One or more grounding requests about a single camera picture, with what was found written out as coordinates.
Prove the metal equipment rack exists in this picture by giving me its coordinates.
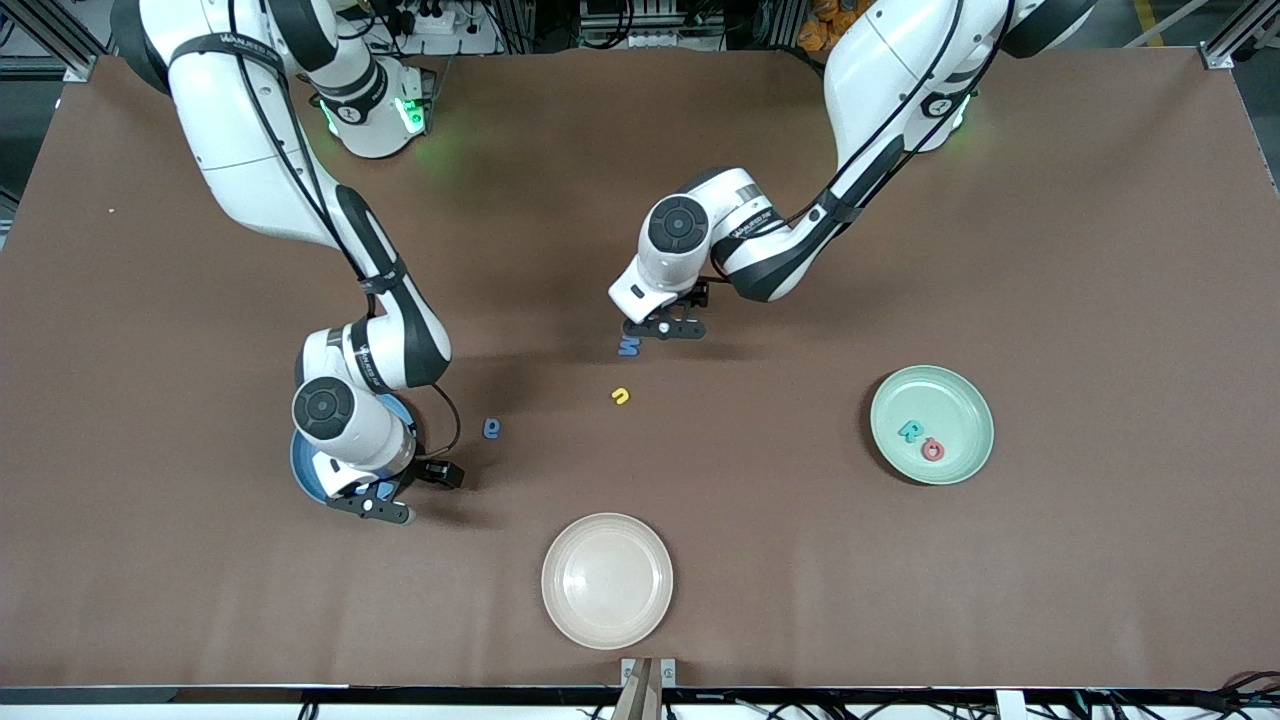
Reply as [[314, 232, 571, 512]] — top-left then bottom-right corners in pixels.
[[578, 0, 731, 53]]

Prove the aluminium frame post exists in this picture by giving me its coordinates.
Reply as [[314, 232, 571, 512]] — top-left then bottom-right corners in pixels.
[[1200, 0, 1280, 71], [0, 0, 101, 83]]

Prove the white power strip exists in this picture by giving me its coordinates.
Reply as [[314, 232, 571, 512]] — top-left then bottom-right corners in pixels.
[[380, 0, 501, 56]]

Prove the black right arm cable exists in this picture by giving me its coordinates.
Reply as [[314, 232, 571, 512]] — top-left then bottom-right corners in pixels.
[[415, 382, 462, 464]]

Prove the blue round plate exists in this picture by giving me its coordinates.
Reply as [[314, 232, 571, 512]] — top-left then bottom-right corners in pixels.
[[290, 395, 419, 506]]

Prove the brown wooden slat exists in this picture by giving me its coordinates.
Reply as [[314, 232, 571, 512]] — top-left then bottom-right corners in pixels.
[[612, 660, 663, 720]]

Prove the metal table edge bracket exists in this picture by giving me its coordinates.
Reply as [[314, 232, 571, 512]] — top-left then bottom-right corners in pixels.
[[620, 657, 678, 691]]

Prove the orange objects pile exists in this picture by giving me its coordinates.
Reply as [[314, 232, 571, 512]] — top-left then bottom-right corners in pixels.
[[797, 0, 851, 53]]

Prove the black floor cable bundle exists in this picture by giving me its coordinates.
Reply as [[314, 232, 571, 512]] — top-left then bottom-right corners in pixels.
[[1080, 668, 1280, 720]]

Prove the pale green round plate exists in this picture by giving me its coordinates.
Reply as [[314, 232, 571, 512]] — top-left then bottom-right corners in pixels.
[[869, 365, 996, 487]]

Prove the beige round plate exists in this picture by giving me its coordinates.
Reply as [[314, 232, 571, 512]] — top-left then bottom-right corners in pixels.
[[541, 513, 675, 651]]

